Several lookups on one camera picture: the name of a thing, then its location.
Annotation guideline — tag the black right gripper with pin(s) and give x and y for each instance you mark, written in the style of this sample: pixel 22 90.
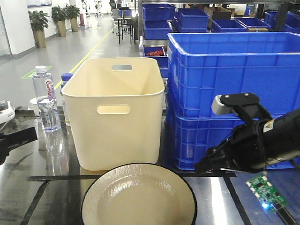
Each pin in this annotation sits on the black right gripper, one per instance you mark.
pixel 248 152

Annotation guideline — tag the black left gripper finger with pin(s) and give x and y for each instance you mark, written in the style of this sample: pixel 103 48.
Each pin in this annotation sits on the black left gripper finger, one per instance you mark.
pixel 14 140

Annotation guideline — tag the beige plate black rim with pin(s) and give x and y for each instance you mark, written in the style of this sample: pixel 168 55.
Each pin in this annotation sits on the beige plate black rim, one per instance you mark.
pixel 139 194

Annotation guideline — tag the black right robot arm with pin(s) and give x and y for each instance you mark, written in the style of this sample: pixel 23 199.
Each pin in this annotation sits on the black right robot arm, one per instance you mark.
pixel 266 142

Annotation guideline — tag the blue crates shelf rack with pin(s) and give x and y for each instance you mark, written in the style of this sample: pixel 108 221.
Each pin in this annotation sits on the blue crates shelf rack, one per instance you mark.
pixel 211 25

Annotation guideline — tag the large blue crate bottom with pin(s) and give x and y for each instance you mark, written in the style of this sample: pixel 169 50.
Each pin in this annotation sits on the large blue crate bottom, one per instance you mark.
pixel 193 137

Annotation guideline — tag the large blue crate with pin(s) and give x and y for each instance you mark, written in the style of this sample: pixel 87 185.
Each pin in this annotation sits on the large blue crate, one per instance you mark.
pixel 193 137
pixel 194 91

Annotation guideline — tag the clear water bottle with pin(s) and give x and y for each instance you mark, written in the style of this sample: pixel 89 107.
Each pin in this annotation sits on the clear water bottle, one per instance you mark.
pixel 46 99

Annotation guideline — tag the green circuit board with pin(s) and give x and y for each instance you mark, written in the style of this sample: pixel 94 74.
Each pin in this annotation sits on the green circuit board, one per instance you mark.
pixel 268 196

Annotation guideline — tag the large blue crate top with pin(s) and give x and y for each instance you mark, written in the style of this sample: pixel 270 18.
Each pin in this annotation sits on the large blue crate top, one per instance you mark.
pixel 194 91

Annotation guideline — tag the cream plastic bin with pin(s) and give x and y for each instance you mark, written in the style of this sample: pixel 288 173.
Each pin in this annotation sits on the cream plastic bin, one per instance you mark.
pixel 115 108

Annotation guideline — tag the potted plant brass pot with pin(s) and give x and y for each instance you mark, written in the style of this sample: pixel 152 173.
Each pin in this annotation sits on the potted plant brass pot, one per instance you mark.
pixel 39 21

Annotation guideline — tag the potted plant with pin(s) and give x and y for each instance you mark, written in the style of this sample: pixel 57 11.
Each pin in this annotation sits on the potted plant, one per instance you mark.
pixel 72 12
pixel 59 16

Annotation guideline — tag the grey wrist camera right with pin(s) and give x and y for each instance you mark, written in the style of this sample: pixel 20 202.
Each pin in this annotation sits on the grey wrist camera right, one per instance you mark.
pixel 224 104

